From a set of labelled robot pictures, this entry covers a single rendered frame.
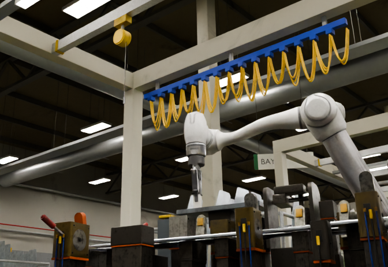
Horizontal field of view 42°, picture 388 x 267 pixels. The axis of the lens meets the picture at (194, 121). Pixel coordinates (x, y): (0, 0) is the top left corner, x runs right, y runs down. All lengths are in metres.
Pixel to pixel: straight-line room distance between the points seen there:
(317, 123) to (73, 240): 0.97
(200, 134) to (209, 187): 7.45
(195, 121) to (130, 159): 3.54
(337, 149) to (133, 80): 4.39
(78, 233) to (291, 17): 3.59
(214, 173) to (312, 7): 5.45
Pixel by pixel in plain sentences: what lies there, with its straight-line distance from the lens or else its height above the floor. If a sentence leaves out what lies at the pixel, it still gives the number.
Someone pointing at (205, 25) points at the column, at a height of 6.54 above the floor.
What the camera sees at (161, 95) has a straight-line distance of 5.74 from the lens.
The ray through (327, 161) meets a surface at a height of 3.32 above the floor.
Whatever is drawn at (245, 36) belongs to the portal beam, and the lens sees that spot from 5.18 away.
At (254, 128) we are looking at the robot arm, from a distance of 2.23.
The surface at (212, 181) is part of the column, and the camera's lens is 9.64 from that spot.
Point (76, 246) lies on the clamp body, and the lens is 1.80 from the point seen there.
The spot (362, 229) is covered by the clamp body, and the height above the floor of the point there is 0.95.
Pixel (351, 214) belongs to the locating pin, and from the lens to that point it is 1.63.
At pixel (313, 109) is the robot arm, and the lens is 1.92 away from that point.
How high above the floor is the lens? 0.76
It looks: 21 degrees up
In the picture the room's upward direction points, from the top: 1 degrees counter-clockwise
